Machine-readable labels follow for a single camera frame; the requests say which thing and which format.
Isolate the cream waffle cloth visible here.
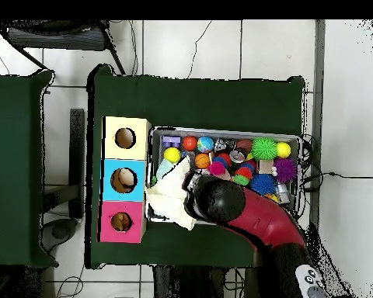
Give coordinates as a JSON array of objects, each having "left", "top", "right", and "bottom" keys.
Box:
[{"left": 144, "top": 156, "right": 197, "bottom": 231}]

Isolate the blue spiky rubber toy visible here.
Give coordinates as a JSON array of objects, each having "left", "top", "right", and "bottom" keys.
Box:
[{"left": 249, "top": 173, "right": 277, "bottom": 196}]

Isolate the yellow plush duck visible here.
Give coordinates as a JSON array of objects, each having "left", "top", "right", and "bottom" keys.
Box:
[{"left": 113, "top": 213, "right": 131, "bottom": 231}]

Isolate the clear mesh bin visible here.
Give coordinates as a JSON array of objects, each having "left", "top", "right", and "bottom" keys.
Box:
[{"left": 145, "top": 125, "right": 303, "bottom": 229}]

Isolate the wooden box with three holes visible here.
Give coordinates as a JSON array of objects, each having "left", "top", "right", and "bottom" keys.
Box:
[{"left": 96, "top": 116, "right": 152, "bottom": 244}]

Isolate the small orange basketball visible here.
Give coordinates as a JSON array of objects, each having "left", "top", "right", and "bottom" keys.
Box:
[{"left": 193, "top": 152, "right": 211, "bottom": 170}]

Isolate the yellow plastic ball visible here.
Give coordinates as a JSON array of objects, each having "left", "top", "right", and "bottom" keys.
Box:
[
  {"left": 275, "top": 141, "right": 292, "bottom": 159},
  {"left": 163, "top": 147, "right": 182, "bottom": 165}
]

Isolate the red-orange ball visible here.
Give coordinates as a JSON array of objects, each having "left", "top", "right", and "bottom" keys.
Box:
[{"left": 182, "top": 135, "right": 198, "bottom": 152}]

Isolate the blue globe ball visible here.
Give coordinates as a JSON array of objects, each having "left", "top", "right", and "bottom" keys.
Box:
[{"left": 197, "top": 136, "right": 215, "bottom": 154}]

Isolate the dark green table cloth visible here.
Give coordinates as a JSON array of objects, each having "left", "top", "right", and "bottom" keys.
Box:
[{"left": 85, "top": 63, "right": 307, "bottom": 270}]

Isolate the green spiky rubber ball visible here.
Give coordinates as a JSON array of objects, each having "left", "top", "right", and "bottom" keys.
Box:
[{"left": 250, "top": 137, "right": 278, "bottom": 161}]

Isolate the purple spiky monster toy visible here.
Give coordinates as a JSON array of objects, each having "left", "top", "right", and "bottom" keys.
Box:
[{"left": 273, "top": 158, "right": 298, "bottom": 184}]

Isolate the black upright panel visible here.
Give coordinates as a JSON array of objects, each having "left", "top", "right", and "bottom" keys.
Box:
[{"left": 68, "top": 108, "right": 85, "bottom": 220}]

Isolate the dark round floor base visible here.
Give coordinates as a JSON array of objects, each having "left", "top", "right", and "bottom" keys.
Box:
[{"left": 38, "top": 217, "right": 80, "bottom": 253}]

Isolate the green cloth side table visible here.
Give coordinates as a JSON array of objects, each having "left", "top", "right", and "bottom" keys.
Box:
[{"left": 0, "top": 69, "right": 58, "bottom": 269}]

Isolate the black office chair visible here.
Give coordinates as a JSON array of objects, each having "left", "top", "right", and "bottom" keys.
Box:
[{"left": 0, "top": 19, "right": 127, "bottom": 75}]

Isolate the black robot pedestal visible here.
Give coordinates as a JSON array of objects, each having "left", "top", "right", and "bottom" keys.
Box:
[{"left": 152, "top": 265, "right": 246, "bottom": 298}]

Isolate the black cable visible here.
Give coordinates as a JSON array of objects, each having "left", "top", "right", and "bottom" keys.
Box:
[{"left": 301, "top": 171, "right": 373, "bottom": 184}]

